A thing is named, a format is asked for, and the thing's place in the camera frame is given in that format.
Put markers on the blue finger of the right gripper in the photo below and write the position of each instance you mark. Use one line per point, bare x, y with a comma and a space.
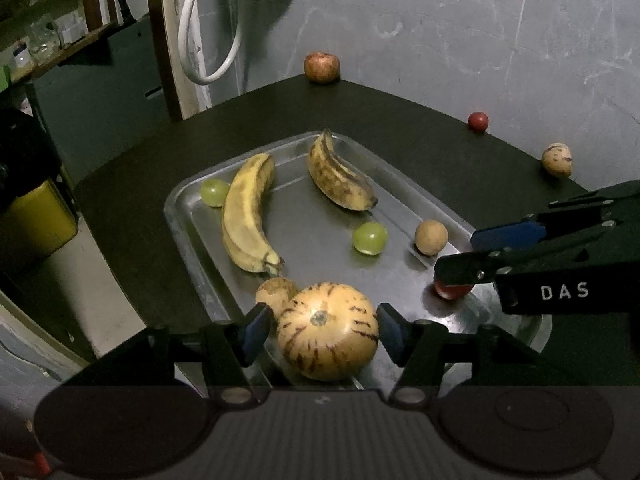
510, 234
480, 267

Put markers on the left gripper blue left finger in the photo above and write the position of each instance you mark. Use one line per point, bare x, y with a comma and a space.
229, 347

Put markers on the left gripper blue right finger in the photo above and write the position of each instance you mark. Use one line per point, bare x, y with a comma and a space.
418, 349

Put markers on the red cherry tomato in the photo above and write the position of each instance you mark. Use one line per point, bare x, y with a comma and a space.
451, 292
478, 122

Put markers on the small brown longan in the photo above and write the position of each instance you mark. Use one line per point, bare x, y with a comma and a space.
431, 237
276, 293

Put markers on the striped pepino melon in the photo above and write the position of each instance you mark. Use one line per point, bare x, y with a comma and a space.
328, 331
558, 160

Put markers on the green grape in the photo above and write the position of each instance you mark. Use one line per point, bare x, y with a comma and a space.
370, 238
214, 192

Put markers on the yellow banana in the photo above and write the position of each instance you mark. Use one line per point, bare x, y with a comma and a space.
241, 218

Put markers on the spotted brown ripe banana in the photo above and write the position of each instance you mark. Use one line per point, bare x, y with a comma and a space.
335, 180

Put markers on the metal tray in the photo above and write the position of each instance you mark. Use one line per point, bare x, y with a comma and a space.
314, 238

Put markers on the black table mat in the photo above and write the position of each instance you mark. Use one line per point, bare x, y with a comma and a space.
482, 178

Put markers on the yellow jerrycan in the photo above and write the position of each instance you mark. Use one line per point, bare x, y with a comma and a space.
41, 221

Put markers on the red apple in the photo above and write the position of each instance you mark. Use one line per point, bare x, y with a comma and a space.
322, 67

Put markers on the grey cabinet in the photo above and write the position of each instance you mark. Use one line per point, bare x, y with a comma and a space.
102, 100

